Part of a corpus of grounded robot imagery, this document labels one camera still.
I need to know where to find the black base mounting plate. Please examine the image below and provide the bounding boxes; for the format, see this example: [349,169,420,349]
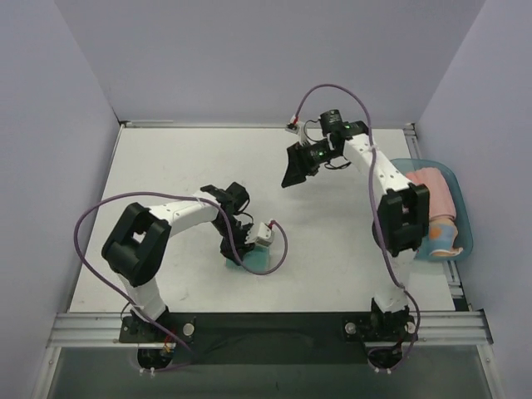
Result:
[118,312,416,369]

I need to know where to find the peach blue rolled towel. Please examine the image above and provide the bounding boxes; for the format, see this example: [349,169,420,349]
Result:
[427,218,463,257]

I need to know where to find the blue plastic basket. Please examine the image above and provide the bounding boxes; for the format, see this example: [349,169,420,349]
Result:
[392,158,473,262]

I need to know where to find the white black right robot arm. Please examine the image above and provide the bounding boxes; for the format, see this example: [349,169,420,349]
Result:
[281,109,430,341]

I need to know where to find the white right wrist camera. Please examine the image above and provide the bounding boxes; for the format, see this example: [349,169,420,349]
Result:
[284,121,301,135]

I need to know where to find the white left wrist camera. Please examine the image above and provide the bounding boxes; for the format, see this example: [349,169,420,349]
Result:
[246,222,274,248]

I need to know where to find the aluminium front frame rail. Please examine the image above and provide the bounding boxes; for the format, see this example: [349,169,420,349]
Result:
[47,312,492,347]

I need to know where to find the pink rolled towel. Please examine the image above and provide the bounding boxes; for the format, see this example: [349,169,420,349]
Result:
[406,167,456,220]

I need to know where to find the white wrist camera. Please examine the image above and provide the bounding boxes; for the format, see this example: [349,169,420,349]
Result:
[284,121,301,135]
[246,222,274,248]

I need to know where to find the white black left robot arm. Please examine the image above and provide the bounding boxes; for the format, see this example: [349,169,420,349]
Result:
[101,182,255,342]

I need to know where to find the aluminium right frame rail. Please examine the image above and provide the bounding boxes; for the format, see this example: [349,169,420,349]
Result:
[403,123,471,312]

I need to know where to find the yellow teal towel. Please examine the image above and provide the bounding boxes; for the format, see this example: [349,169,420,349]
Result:
[225,246,270,274]

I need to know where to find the aluminium frame rail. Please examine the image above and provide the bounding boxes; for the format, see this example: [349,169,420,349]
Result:
[403,123,471,312]
[47,312,492,347]

